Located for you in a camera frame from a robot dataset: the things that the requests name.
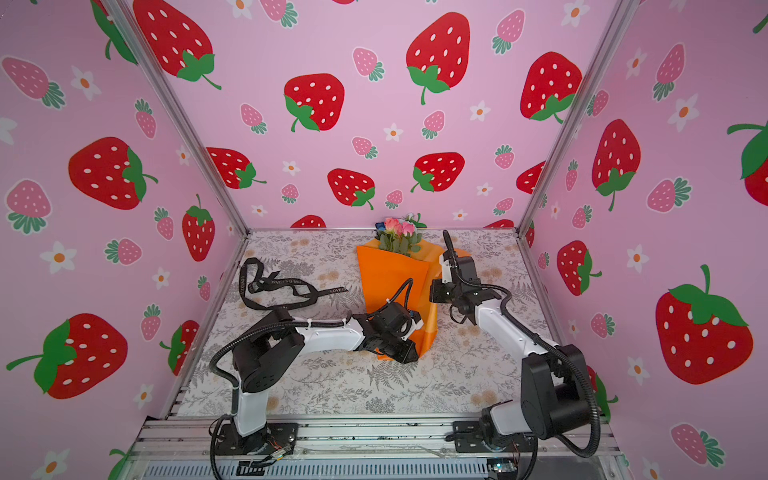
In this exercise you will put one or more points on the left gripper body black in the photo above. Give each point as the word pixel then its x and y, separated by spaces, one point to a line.
pixel 400 348

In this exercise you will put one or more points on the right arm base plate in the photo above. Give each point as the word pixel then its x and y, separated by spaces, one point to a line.
pixel 480 437

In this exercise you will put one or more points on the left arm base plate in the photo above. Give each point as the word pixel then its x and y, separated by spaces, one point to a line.
pixel 272 440

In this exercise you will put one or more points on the white fake rose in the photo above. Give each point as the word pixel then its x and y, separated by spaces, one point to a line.
pixel 415 219

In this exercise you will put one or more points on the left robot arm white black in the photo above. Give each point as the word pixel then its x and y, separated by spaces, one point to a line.
pixel 257 359

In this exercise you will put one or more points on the pink fake rose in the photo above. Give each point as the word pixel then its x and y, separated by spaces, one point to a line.
pixel 406 240
pixel 392 239

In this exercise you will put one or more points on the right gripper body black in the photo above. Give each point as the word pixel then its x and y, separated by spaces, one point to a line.
pixel 441 291

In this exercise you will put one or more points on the corner aluminium post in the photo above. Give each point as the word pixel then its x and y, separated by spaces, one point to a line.
pixel 156 76
pixel 616 28

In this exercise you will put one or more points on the orange wrapping paper sheet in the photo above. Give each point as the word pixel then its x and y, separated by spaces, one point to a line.
pixel 382 274

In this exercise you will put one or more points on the left corner aluminium post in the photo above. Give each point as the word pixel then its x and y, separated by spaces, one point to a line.
pixel 156 76

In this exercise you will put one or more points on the right corner aluminium post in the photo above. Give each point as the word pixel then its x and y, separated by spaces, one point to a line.
pixel 616 28

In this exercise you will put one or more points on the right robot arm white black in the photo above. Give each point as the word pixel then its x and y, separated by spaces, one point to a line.
pixel 556 398

